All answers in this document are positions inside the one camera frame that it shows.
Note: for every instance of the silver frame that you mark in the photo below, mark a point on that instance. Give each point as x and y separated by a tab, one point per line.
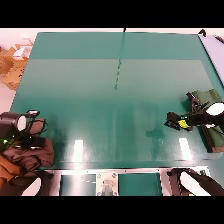
106	181

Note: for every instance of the orange garment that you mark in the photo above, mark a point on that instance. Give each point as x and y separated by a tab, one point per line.
6	168

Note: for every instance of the green garment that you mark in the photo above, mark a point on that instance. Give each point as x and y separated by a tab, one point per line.
213	96

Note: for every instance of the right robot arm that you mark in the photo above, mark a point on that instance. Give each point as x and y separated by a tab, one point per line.
215	109

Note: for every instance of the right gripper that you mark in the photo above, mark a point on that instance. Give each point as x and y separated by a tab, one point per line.
172	120

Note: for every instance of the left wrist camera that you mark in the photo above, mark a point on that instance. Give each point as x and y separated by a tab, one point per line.
32	113

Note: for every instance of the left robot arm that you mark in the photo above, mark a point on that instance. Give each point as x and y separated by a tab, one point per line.
10	120

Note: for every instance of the brown garment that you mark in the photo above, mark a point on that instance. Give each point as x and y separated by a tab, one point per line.
35	156

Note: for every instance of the brown cardboard box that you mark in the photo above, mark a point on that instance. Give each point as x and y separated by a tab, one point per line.
11	71

